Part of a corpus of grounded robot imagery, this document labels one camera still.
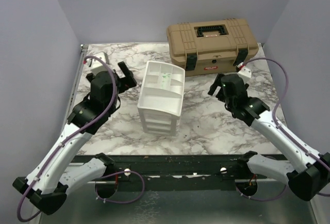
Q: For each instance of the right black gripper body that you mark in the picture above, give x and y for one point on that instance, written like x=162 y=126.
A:
x=229 y=104

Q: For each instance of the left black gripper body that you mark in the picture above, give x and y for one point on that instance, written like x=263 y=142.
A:
x=92 y=77

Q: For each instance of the white plastic drawer organizer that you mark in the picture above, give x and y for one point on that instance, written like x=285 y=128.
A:
x=161 y=98

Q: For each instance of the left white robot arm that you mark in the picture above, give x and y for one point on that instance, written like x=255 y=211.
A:
x=48 y=185

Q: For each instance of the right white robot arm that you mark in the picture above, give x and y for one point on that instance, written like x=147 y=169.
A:
x=306 y=170

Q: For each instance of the tan plastic toolbox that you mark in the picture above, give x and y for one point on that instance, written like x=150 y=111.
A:
x=211 y=47

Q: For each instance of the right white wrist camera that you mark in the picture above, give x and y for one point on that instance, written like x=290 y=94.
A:
x=243 y=72

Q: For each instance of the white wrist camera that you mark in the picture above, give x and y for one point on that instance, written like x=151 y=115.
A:
x=95 y=66
x=243 y=72

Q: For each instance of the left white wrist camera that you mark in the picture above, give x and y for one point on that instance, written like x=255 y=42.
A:
x=95 y=66

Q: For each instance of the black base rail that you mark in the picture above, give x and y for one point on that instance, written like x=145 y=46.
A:
x=177 y=172

